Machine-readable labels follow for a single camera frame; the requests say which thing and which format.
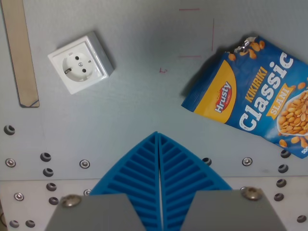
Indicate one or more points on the blue finned gripper finger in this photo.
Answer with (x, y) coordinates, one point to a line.
(183, 175)
(134, 178)

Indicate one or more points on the silver table screw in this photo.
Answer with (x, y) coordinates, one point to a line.
(247, 161)
(84, 163)
(87, 192)
(18, 196)
(10, 162)

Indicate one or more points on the blue peanut snack bag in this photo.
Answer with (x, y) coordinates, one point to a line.
(255, 96)

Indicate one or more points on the beige wooden strip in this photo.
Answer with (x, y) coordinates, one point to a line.
(20, 53)

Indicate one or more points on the white wall power socket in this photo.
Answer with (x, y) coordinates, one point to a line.
(79, 65)

